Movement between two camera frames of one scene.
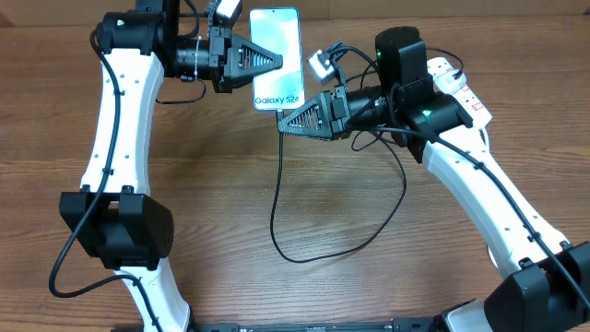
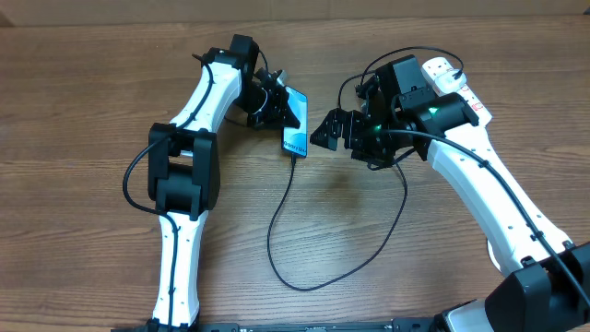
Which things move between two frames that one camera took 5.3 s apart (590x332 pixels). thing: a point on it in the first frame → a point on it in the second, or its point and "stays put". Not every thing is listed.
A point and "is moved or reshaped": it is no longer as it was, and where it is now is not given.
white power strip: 465,96 stays put
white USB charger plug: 447,84 stays put
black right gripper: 341,125 → 356,124
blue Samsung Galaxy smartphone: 278,29 is moved or reshaped
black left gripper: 225,45 → 279,115
